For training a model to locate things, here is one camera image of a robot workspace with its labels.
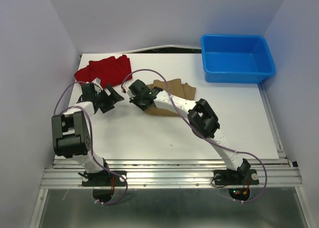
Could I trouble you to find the aluminium mounting rail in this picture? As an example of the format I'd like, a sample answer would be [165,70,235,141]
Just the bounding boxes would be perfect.
[40,158,303,189]

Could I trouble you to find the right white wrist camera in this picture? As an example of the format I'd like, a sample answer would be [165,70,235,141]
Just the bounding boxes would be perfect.
[122,82,133,98]

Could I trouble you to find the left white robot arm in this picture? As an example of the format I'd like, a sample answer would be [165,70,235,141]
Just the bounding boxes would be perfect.
[51,81,124,185]

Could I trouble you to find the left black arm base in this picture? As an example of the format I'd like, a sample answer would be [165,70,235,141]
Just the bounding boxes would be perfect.
[78,170,125,187]

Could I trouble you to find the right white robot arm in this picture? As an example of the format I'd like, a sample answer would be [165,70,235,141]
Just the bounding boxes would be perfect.
[123,80,250,183]

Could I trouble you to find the tan skirt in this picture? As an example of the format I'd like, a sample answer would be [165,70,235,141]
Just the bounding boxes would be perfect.
[144,79,196,117]

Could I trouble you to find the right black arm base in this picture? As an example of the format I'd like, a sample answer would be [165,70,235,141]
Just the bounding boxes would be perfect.
[212,169,260,187]

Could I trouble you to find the blue plastic bin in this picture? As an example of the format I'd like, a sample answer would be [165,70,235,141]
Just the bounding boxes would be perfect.
[201,34,276,84]

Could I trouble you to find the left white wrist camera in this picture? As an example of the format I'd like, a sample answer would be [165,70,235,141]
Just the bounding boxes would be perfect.
[92,78,104,93]

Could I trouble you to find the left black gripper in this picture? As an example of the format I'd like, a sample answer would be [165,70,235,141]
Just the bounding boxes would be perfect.
[94,84,124,114]

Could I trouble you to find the red skirt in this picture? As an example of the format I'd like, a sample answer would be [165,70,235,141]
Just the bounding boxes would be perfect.
[74,55,132,89]

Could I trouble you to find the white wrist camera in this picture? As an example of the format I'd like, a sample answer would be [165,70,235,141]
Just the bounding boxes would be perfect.
[122,82,133,98]
[92,78,104,93]

